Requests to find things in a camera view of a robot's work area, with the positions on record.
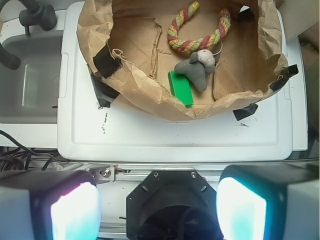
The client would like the grey plush mouse toy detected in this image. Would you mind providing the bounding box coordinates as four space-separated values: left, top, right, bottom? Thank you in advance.
174 49 216 92

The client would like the black cable bundle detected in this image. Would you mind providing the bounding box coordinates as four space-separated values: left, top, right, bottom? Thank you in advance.
0 129 60 173

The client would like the grey sink basin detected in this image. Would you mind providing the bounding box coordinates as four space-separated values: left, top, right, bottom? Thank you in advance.
0 30 63 124

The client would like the white plastic lid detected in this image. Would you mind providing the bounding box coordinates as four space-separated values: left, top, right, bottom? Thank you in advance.
57 2 293 164

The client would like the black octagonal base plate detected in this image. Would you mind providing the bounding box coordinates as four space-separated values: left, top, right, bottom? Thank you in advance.
126 170 224 240

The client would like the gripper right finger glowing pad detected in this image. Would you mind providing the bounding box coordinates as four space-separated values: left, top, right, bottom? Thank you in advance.
216 163 320 240

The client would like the brown paper bag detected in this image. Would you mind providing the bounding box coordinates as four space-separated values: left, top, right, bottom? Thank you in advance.
77 0 288 121

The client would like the multicolored twisted rope toy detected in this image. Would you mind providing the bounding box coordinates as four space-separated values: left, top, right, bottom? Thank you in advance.
167 1 231 55

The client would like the aluminium frame rail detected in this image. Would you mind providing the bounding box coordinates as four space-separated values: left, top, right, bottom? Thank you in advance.
56 162 227 184

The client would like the black faucet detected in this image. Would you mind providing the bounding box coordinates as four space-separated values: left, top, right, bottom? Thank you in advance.
0 0 57 70

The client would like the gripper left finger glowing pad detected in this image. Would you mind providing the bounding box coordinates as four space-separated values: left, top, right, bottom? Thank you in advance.
0 170 102 240

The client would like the green rectangular block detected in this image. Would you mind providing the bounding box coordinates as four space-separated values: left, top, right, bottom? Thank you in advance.
168 71 194 107

